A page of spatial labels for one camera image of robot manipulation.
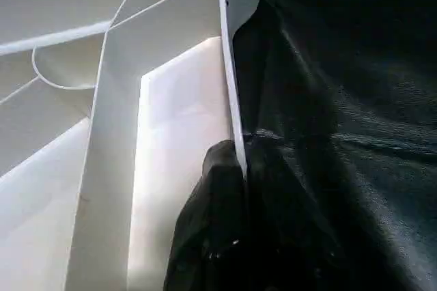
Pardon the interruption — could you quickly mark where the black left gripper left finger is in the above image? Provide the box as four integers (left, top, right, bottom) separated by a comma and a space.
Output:
163, 139, 248, 291

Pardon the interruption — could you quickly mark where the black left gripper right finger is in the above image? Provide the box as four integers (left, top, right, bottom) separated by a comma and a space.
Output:
246, 139, 369, 291

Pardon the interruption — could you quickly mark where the white plastic table top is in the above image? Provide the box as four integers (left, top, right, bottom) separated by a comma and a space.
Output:
0, 0, 262, 291

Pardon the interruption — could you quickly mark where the black work mat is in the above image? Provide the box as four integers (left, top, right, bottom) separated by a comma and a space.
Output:
232, 0, 437, 291

